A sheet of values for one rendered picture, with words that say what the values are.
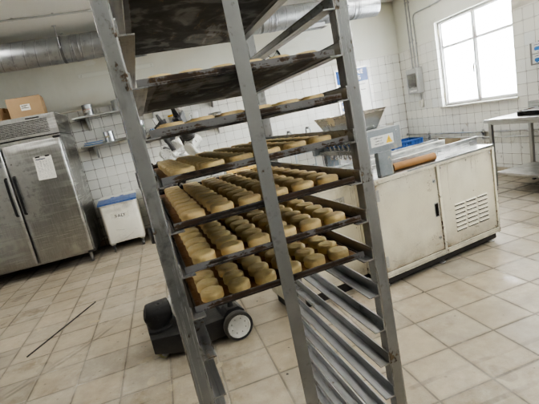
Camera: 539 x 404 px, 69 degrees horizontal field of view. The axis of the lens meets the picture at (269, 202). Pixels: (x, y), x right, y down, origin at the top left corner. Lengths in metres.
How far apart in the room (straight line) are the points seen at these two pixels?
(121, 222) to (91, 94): 2.00
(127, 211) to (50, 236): 1.03
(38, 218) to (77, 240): 0.56
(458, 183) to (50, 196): 4.79
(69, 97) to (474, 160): 5.47
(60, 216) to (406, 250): 4.40
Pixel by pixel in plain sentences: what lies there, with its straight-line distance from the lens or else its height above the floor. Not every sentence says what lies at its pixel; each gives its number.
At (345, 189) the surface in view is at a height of 0.79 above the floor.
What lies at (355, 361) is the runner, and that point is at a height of 0.68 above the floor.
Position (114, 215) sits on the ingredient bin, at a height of 0.53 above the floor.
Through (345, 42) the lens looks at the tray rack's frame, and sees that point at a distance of 0.88.
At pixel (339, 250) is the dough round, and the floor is 1.06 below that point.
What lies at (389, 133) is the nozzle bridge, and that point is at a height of 1.13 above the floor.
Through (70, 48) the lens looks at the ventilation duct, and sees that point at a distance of 5.72.
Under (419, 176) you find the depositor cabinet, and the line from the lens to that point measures 3.16.
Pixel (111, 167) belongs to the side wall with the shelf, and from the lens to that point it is 6.62.
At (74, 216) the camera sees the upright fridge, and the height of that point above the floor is 0.68.
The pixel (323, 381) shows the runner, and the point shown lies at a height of 0.41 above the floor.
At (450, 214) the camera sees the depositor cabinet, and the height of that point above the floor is 0.39.
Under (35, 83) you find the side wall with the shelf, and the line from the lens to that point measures 6.84.
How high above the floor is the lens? 1.39
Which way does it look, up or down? 11 degrees down
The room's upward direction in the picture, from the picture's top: 12 degrees counter-clockwise
